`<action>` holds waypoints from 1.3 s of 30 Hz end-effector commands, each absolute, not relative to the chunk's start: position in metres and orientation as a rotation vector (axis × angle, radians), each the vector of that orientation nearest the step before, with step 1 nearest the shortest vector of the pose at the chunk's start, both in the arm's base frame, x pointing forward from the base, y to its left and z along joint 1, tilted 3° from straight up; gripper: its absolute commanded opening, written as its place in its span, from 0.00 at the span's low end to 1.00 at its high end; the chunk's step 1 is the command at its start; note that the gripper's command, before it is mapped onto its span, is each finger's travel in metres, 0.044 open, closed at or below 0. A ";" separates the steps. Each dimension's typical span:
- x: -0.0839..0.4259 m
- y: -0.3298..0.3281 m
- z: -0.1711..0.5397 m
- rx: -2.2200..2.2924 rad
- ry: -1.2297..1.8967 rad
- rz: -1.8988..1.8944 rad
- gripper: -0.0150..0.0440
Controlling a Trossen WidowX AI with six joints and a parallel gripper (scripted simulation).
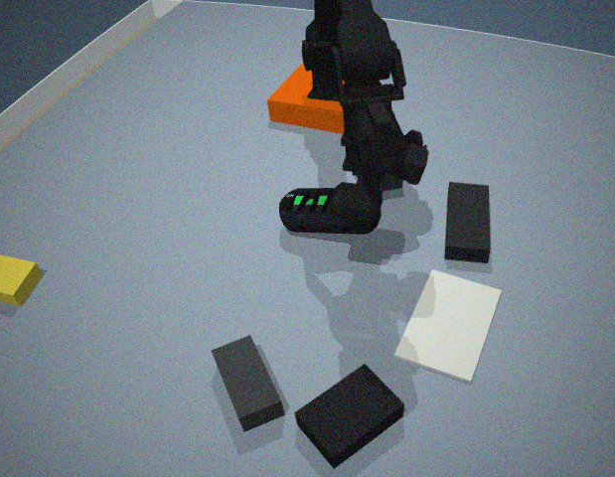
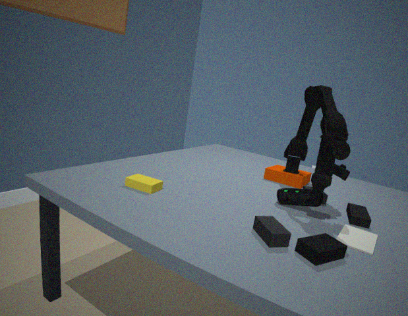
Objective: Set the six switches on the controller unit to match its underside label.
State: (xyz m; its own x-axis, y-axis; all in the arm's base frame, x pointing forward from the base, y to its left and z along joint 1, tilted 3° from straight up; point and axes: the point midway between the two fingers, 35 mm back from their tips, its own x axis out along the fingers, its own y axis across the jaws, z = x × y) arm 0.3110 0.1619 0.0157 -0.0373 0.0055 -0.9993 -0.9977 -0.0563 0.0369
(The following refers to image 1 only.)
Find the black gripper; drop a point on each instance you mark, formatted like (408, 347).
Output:
(360, 202)

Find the yellow rectangular block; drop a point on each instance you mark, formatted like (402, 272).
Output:
(18, 277)

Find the white flat rectangular board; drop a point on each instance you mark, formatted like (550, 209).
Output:
(448, 327)

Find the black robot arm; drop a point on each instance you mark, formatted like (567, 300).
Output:
(349, 41)

